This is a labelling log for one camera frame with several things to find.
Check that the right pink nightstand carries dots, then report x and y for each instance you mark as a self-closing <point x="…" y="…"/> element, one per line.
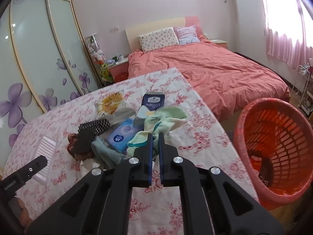
<point x="220" y="43"/>

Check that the pink striped pillow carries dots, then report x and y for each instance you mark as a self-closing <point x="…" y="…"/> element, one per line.
<point x="186" y="35"/>

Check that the white wall switch plate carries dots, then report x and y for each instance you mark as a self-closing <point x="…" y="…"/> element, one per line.
<point x="116" y="28"/>

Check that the white wire rack cart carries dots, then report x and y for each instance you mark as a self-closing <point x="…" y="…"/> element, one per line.
<point x="302" y="88"/>

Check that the floral white pillow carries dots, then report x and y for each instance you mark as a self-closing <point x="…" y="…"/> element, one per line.
<point x="158" y="39"/>

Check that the pink window curtain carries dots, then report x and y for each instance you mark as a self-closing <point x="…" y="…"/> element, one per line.
<point x="288" y="31"/>

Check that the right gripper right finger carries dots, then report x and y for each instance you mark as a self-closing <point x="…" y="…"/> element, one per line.
<point x="212" y="202"/>

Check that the sliding wardrobe with flowers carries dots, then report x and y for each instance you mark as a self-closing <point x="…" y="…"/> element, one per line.
<point x="44" y="63"/>

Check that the plush toy hanging stack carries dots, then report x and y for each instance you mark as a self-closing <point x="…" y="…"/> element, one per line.
<point x="99" y="61"/>

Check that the bed with coral duvet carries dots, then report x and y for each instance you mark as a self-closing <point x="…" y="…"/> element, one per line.
<point x="226" y="81"/>

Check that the beige pink headboard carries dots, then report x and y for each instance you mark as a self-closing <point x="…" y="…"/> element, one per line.
<point x="134" y="32"/>

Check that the black white mesh pouch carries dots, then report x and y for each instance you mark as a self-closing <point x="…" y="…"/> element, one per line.
<point x="87" y="132"/>

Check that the red white paper bucket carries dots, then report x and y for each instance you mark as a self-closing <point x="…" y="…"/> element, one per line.
<point x="256" y="160"/>

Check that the brown red scrunchie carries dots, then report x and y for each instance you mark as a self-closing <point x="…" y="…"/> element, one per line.
<point x="73" y="146"/>

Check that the light blue tissue pack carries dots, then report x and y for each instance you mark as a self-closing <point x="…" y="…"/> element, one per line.
<point x="120" y="136"/>

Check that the grey green towel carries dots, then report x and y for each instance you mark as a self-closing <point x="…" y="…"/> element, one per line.
<point x="110" y="158"/>

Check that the black floral cloth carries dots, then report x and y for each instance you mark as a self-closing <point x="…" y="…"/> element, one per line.
<point x="266" y="173"/>

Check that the left pink nightstand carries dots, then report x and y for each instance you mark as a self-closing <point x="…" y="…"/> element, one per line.
<point x="119" y="70"/>

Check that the pink nightstand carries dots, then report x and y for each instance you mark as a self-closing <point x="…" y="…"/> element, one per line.
<point x="119" y="70"/>
<point x="220" y="43"/>

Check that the light green sock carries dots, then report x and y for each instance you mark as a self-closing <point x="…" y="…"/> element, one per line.
<point x="163" y="120"/>

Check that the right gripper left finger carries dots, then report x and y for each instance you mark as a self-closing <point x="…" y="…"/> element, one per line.
<point x="100" y="202"/>

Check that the white paper bag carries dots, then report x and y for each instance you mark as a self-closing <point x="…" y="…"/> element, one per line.
<point x="89" y="164"/>

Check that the yellow snack bag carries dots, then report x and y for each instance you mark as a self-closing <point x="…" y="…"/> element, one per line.
<point x="110" y="104"/>

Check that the orange plastic laundry basket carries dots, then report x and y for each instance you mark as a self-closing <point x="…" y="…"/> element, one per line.
<point x="283" y="134"/>

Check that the dark blue tissue pack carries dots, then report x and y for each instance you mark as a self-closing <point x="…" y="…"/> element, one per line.
<point x="151" y="101"/>

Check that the person left hand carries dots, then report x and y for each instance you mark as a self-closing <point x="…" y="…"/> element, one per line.
<point x="21" y="212"/>

